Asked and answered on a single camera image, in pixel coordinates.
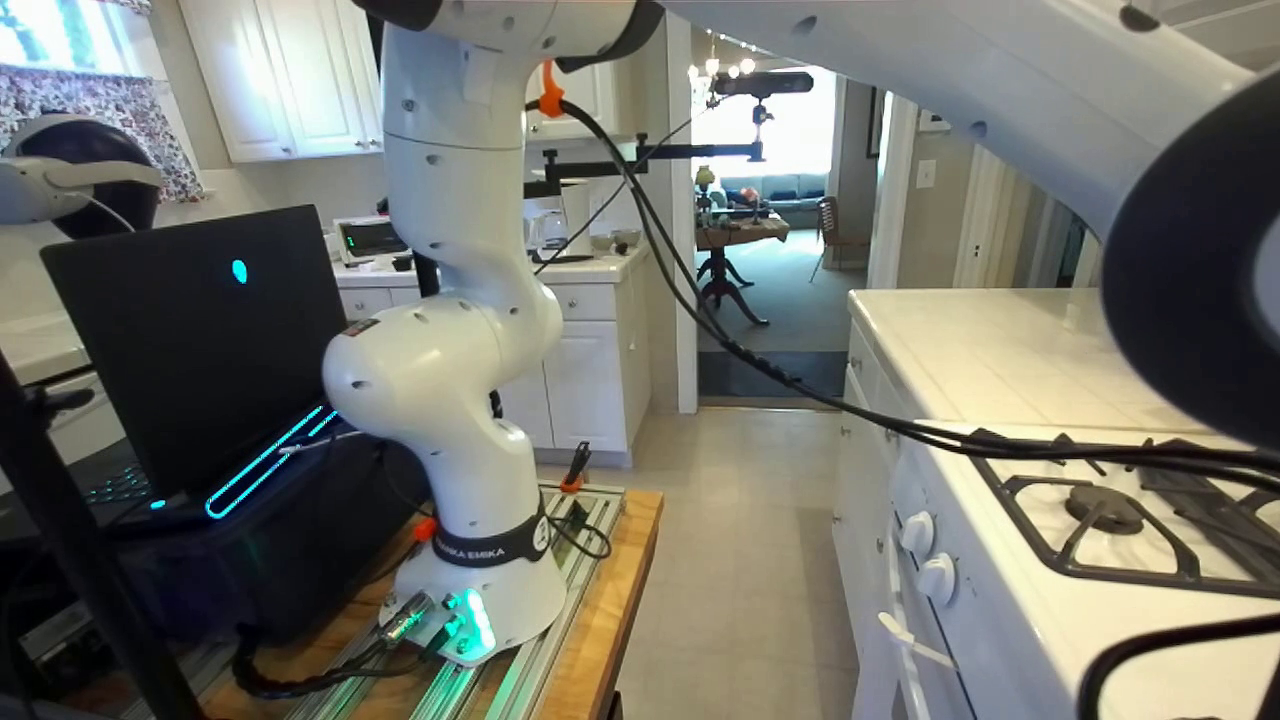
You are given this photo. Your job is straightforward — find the white stove knob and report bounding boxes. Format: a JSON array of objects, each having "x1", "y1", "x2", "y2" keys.
[
  {"x1": 914, "y1": 547, "x2": 964, "y2": 611},
  {"x1": 891, "y1": 508, "x2": 941, "y2": 558}
]

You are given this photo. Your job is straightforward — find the white gas stove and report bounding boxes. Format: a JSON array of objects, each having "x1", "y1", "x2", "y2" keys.
[{"x1": 832, "y1": 394, "x2": 1280, "y2": 720}]

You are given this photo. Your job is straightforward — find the blue sofa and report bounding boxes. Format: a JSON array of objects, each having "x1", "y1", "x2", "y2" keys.
[{"x1": 755, "y1": 170, "x2": 832, "y2": 232}]

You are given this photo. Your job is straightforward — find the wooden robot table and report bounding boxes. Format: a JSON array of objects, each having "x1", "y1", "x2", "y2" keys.
[{"x1": 198, "y1": 483, "x2": 670, "y2": 720}]

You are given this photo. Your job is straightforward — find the small countertop oven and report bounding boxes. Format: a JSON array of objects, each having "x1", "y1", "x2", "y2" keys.
[{"x1": 330, "y1": 213, "x2": 412, "y2": 266}]

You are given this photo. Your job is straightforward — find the lit chandelier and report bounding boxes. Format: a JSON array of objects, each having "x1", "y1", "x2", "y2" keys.
[{"x1": 697, "y1": 35, "x2": 765, "y2": 84}]

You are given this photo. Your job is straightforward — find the black laptop with cyan light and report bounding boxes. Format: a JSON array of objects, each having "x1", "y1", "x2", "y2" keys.
[{"x1": 37, "y1": 198, "x2": 351, "y2": 526}]

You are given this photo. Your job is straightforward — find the white upper cabinets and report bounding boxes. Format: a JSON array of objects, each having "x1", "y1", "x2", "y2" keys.
[{"x1": 178, "y1": 0, "x2": 391, "y2": 169}]

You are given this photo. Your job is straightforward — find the round black burner cap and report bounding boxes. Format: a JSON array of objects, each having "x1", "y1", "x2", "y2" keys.
[{"x1": 1062, "y1": 478, "x2": 1148, "y2": 537}]

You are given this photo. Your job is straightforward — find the floral patterned curtain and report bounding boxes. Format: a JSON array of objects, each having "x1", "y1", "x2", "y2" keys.
[{"x1": 0, "y1": 58, "x2": 212, "y2": 207}]

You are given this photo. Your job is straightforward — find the black cast iron burner grate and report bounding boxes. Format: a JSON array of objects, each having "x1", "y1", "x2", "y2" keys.
[{"x1": 970, "y1": 427, "x2": 1280, "y2": 598}]

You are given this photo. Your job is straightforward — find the black and white headset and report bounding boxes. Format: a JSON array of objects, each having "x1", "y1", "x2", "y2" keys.
[{"x1": 0, "y1": 117, "x2": 167, "y2": 243}]

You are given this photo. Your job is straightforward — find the paned window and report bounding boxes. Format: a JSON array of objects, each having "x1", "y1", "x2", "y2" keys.
[{"x1": 0, "y1": 0, "x2": 152, "y2": 76}]

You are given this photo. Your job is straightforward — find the red handled clamp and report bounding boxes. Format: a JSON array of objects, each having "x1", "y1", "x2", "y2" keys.
[{"x1": 557, "y1": 437, "x2": 596, "y2": 499}]

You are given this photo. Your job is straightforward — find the black camera stand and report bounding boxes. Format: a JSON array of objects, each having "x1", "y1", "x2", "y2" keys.
[
  {"x1": 0, "y1": 350, "x2": 207, "y2": 720},
  {"x1": 408, "y1": 91, "x2": 777, "y2": 299}
]

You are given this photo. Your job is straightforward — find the orange cable strap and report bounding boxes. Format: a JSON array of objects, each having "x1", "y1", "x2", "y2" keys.
[{"x1": 538, "y1": 55, "x2": 571, "y2": 118}]

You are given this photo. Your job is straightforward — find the black stereo camera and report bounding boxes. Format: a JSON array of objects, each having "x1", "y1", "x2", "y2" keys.
[{"x1": 708, "y1": 68, "x2": 818, "y2": 104}]

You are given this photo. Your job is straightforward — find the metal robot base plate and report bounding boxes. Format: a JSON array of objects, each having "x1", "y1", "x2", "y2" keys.
[{"x1": 371, "y1": 483, "x2": 632, "y2": 720}]

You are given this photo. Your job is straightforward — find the white oven door handle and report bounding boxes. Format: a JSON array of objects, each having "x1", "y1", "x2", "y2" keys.
[{"x1": 872, "y1": 605, "x2": 971, "y2": 720}]

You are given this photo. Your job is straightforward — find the black base power cable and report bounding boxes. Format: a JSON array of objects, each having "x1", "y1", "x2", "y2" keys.
[{"x1": 232, "y1": 605, "x2": 454, "y2": 704}]

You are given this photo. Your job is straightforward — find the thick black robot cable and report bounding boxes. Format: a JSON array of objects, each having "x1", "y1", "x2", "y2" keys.
[{"x1": 525, "y1": 91, "x2": 1280, "y2": 494}]

